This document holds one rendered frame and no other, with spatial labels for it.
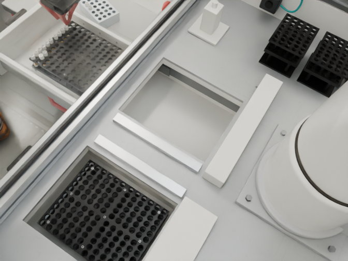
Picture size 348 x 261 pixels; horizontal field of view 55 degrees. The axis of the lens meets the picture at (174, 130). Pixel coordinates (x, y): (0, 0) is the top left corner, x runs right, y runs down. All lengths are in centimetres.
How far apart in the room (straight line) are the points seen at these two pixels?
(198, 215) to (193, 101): 39
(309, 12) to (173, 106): 46
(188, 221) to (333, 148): 32
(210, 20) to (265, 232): 55
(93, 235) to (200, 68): 49
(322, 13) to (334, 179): 58
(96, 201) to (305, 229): 44
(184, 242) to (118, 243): 14
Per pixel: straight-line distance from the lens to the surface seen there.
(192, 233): 70
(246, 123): 79
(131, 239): 75
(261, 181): 75
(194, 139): 92
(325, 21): 105
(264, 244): 74
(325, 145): 54
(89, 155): 89
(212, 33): 97
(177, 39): 96
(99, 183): 79
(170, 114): 94
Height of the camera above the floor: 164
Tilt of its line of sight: 62 degrees down
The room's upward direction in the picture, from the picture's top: 11 degrees clockwise
